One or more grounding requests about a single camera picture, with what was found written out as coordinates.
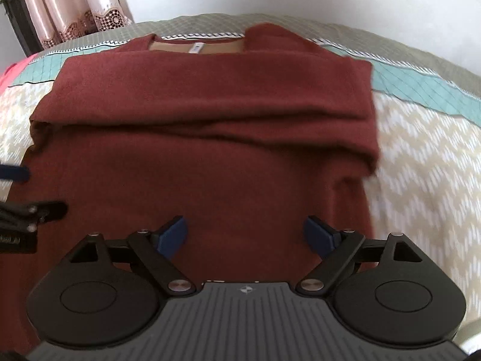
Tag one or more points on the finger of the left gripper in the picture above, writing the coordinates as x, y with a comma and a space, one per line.
14, 173
26, 218

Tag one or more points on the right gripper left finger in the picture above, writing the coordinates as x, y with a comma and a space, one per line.
153, 252

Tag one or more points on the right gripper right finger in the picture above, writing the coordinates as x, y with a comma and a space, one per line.
336, 250

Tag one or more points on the dark red knit sweater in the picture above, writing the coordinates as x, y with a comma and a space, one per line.
243, 139

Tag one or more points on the pink bed sheet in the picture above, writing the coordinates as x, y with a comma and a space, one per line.
13, 71

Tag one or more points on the patterned bed quilt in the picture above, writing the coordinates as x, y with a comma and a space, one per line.
427, 180

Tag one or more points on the dark wooden furniture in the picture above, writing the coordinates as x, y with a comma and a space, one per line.
22, 25

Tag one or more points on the pink lace-trimmed curtain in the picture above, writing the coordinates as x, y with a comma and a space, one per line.
57, 21

